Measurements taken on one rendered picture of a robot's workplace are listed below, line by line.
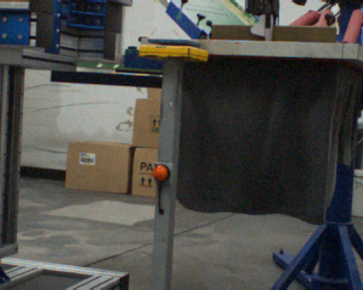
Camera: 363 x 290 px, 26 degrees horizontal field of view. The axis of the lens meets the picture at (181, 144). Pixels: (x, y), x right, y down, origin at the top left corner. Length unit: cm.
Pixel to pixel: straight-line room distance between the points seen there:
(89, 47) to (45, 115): 536
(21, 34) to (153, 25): 531
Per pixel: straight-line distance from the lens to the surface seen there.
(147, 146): 684
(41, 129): 788
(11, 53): 221
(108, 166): 699
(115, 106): 748
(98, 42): 250
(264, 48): 204
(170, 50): 187
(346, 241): 337
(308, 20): 333
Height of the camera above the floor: 82
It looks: 3 degrees down
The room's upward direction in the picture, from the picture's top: 3 degrees clockwise
